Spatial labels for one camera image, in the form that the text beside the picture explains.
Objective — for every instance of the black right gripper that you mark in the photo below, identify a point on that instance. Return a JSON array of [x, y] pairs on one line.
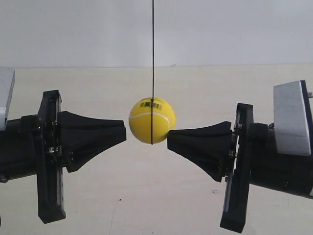
[[258, 162]]

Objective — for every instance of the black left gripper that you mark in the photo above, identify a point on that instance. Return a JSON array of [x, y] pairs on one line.
[[30, 146]]

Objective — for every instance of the yellow tennis ball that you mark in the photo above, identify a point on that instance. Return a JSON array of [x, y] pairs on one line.
[[151, 119]]

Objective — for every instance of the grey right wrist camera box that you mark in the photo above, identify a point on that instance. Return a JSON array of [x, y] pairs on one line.
[[293, 122]]

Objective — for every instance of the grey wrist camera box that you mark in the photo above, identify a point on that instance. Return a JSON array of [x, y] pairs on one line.
[[7, 81], [293, 122]]

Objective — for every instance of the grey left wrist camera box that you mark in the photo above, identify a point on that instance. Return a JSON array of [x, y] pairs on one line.
[[7, 81]]

